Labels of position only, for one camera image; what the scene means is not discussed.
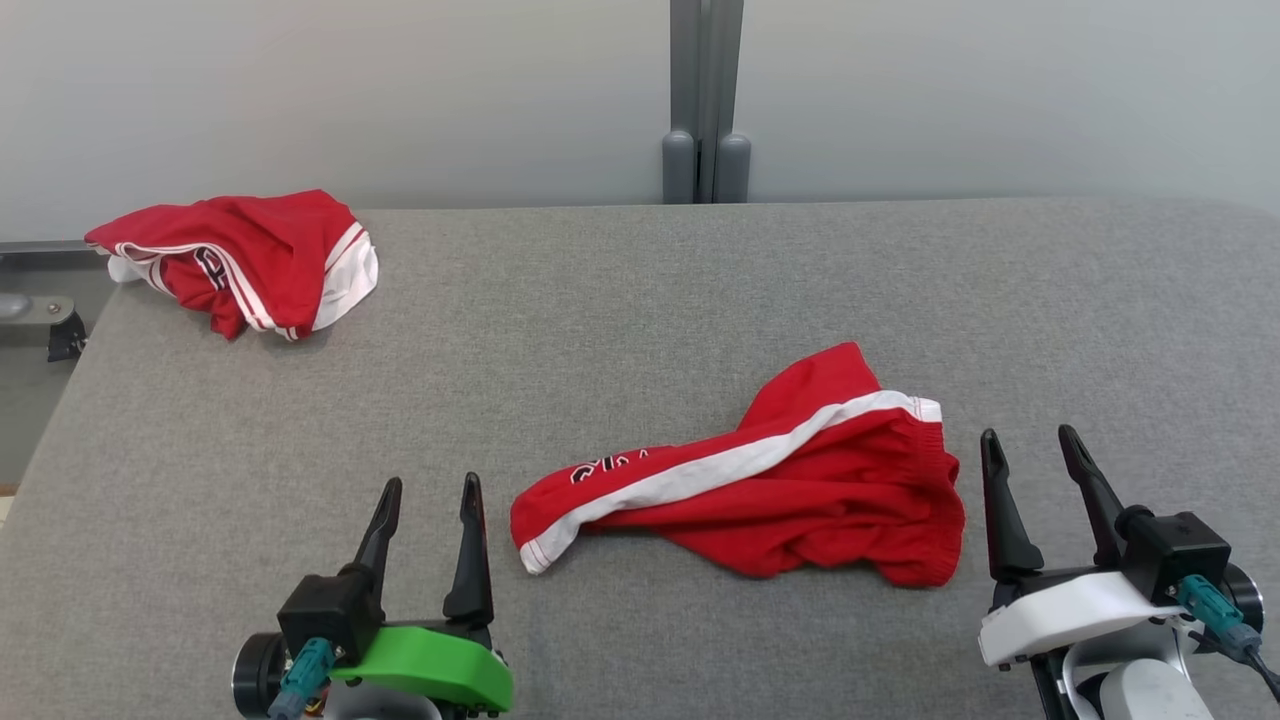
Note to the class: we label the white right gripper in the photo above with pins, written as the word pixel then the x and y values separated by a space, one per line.
pixel 1070 610

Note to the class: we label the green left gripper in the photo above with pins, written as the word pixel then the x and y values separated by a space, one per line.
pixel 440 665

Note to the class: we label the red shorts with white stripe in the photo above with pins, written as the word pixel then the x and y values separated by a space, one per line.
pixel 800 490

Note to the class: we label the red and white shirt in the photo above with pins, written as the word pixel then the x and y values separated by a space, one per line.
pixel 270 240

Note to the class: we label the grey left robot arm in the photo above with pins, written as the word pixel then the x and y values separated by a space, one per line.
pixel 380 706

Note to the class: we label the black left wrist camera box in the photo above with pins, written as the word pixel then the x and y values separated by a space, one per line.
pixel 330 610

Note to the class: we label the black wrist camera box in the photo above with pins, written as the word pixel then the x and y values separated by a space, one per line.
pixel 330 610
pixel 1180 555

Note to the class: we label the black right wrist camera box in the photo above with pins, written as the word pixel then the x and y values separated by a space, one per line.
pixel 1180 555

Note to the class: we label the grey metal bracket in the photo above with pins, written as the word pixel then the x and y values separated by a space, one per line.
pixel 30 308

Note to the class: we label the grey double partition post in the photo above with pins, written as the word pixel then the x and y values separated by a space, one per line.
pixel 700 100

